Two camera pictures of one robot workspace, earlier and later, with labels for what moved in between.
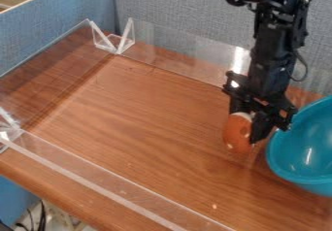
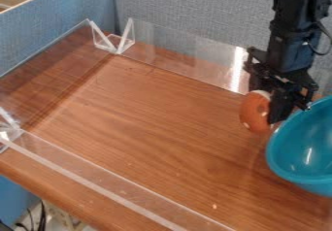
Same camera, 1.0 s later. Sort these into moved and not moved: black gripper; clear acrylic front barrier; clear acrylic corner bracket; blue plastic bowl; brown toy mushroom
Moved: black gripper; brown toy mushroom
Not moved: clear acrylic corner bracket; clear acrylic front barrier; blue plastic bowl
